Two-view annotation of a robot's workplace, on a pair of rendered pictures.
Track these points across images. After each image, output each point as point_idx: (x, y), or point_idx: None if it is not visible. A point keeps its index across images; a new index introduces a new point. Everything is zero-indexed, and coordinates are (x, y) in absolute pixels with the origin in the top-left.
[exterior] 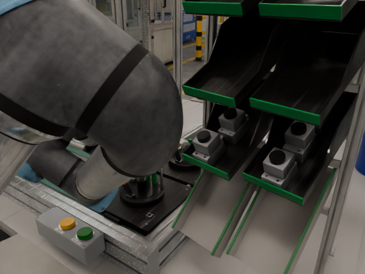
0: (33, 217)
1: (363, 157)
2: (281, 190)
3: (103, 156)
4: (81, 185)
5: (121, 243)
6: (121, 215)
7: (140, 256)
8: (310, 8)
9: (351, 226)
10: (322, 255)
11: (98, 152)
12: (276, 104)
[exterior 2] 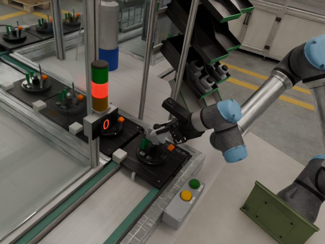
0: None
1: (108, 62)
2: (226, 78)
3: (292, 86)
4: (247, 128)
5: (197, 166)
6: (176, 165)
7: (203, 159)
8: (249, 8)
9: (155, 92)
10: None
11: (279, 92)
12: (233, 47)
